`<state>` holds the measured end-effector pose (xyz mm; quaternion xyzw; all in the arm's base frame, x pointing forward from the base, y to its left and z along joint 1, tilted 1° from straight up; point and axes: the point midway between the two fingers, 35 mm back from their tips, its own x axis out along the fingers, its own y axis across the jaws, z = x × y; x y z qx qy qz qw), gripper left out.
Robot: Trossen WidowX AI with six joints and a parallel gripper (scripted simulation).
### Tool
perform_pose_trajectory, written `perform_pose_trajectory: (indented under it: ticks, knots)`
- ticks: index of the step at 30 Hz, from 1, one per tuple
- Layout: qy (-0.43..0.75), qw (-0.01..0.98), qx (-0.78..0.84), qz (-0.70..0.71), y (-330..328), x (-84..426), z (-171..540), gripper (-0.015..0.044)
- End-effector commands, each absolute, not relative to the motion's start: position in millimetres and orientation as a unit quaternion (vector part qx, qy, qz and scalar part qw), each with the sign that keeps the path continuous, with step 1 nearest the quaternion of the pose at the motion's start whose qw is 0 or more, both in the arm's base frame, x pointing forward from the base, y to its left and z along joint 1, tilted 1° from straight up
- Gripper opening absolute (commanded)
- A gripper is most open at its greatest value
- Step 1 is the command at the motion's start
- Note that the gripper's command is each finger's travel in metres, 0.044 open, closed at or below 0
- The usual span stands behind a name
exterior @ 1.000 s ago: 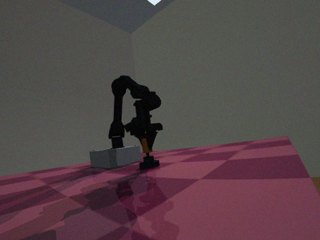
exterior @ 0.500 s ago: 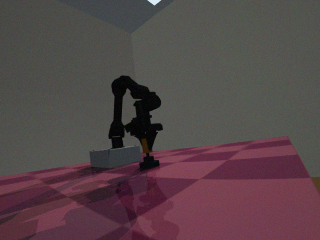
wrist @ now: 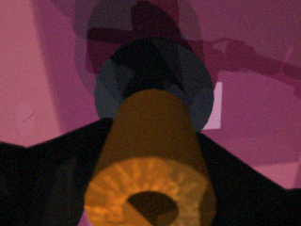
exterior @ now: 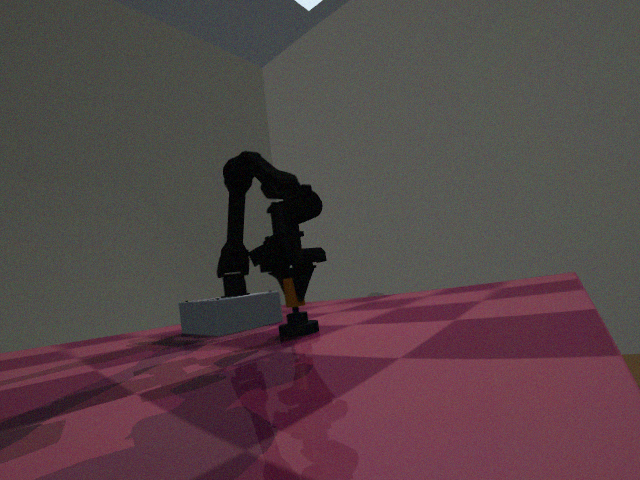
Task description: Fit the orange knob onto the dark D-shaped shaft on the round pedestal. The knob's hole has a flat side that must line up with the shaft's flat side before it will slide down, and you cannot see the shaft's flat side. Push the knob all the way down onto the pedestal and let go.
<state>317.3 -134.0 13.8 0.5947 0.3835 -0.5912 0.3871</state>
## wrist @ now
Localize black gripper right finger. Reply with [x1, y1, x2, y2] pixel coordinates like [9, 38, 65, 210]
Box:
[196, 132, 301, 226]

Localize orange cylinder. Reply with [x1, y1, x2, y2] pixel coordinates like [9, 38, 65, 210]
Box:
[84, 89, 217, 226]

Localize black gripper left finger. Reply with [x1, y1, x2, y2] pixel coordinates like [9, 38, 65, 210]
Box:
[0, 118, 113, 226]

